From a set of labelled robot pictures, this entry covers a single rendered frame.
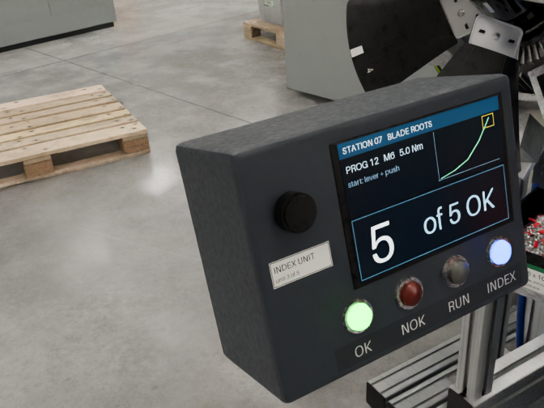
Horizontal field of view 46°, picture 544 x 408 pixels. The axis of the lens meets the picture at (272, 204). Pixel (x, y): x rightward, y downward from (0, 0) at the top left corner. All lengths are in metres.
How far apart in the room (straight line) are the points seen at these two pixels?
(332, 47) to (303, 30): 0.25
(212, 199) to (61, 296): 2.16
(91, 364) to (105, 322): 0.22
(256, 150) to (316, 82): 3.79
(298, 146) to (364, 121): 0.06
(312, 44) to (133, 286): 2.17
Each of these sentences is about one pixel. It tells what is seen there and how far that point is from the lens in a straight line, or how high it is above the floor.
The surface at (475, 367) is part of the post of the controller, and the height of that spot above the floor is 0.91.
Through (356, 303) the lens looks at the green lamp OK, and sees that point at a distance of 0.49.
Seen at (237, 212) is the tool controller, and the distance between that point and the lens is 0.44.
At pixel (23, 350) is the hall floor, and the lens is 2.41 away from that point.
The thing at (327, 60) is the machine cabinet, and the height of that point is 0.30.
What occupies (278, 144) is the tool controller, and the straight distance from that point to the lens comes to 0.44.
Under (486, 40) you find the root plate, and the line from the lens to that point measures 1.26.
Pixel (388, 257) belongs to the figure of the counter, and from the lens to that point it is 0.50.
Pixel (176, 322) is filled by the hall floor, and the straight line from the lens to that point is 2.34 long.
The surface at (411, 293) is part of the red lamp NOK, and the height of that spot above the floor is 1.12.
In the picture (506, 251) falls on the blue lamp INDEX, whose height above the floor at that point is 1.12.
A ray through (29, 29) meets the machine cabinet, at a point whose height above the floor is 0.15.
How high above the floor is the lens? 1.42
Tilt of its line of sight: 28 degrees down
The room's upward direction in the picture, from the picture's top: 4 degrees counter-clockwise
